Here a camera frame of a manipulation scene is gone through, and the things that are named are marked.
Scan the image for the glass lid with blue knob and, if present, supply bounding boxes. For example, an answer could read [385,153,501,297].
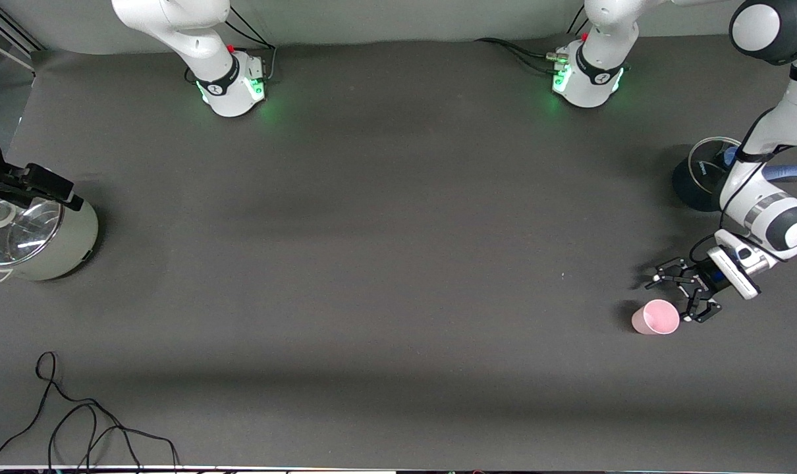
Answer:
[688,136,746,196]

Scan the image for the aluminium frame rails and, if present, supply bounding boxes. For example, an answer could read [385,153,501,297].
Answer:
[0,3,47,76]

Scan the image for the black left arm base cables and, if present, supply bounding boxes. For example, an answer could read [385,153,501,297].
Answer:
[474,12,593,74]

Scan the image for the dark blue saucepan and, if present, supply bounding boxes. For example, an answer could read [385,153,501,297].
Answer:
[673,136,797,213]

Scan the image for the glass lid with beige knob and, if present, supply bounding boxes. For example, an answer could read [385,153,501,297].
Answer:
[0,196,65,268]

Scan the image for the thin black loose cable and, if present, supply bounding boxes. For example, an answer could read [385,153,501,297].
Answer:
[0,351,179,469]

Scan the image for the pink plastic cup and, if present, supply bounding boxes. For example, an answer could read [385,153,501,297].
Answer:
[632,299,680,336]

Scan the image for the cream cooking pot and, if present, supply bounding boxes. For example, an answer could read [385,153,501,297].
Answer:
[0,194,100,285]

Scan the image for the black right arm base cables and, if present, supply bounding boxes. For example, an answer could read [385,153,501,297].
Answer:
[185,5,278,84]

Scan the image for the black arm base cables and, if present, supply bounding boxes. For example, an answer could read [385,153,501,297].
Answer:
[185,5,278,84]
[474,12,593,74]

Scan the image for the black left arm wrist cable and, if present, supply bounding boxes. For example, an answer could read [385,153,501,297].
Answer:
[688,109,797,265]

